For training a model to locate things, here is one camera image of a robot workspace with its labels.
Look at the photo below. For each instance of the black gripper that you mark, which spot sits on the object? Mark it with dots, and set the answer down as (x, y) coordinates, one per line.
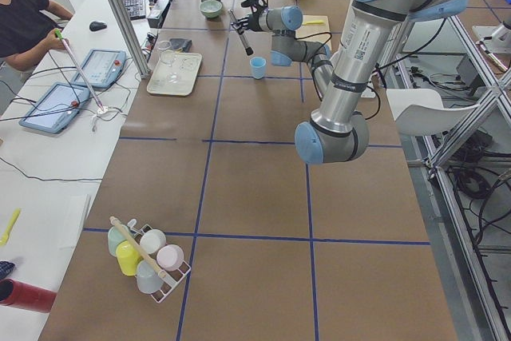
(253, 21)

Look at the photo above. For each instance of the steel muddler with black cap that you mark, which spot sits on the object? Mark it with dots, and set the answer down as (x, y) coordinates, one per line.
(240, 25)

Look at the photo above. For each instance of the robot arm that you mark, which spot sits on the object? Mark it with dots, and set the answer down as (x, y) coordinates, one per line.
(286, 48)
(336, 132)

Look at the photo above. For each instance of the light blue cup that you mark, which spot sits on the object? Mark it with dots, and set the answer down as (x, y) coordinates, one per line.
(258, 67)

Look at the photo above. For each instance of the white plastic cup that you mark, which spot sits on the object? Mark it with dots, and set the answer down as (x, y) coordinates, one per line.
(152, 241)

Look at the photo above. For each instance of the pink plastic cup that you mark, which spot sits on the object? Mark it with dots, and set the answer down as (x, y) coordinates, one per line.
(170, 257)

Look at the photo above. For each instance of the mint green plastic cup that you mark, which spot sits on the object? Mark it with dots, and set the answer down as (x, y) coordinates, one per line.
(114, 238)

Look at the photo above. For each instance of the yellow green plastic cup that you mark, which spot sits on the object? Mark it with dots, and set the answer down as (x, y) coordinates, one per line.
(128, 258)

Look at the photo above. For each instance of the pale blue plastic cup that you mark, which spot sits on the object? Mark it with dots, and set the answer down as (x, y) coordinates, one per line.
(148, 281)

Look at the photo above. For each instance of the green bowl of ice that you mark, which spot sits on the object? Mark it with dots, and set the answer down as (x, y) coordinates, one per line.
(211, 8)

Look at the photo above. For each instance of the wooden cutting board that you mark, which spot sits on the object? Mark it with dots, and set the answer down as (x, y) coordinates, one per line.
(304, 31)

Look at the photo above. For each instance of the grey folded cloth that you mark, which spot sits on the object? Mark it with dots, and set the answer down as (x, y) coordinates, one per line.
(180, 44)

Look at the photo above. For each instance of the clear wine glass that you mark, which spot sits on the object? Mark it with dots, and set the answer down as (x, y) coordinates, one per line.
(165, 52)

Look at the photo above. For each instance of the cream bear tray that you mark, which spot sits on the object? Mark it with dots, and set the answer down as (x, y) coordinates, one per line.
(187, 65)

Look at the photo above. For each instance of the black keyboard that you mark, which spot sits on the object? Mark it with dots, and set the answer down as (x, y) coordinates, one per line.
(136, 9)

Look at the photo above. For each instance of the black computer mouse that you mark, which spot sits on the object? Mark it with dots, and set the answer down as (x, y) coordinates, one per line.
(95, 26)

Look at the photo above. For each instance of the far teach pendant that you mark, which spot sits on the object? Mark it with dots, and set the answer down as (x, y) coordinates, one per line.
(103, 67)

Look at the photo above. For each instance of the teach pendant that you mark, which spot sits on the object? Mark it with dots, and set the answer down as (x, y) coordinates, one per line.
(56, 108)
(103, 67)

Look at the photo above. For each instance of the white chair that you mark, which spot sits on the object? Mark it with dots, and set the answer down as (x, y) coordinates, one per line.
(420, 112)

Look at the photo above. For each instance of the pink striped stick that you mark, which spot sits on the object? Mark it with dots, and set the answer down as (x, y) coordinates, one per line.
(101, 108)

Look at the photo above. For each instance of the person in black shirt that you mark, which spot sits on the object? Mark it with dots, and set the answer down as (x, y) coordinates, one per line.
(27, 33)

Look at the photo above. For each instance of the near teach pendant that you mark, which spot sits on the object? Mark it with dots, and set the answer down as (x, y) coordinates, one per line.
(56, 108)

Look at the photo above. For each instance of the red cylinder bottle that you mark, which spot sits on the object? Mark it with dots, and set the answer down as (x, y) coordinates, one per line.
(25, 296)

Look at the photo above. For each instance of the aluminium frame post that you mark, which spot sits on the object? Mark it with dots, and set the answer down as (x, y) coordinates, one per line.
(130, 37)

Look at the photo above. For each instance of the white wire cup rack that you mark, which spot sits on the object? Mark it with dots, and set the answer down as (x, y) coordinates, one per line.
(171, 279)

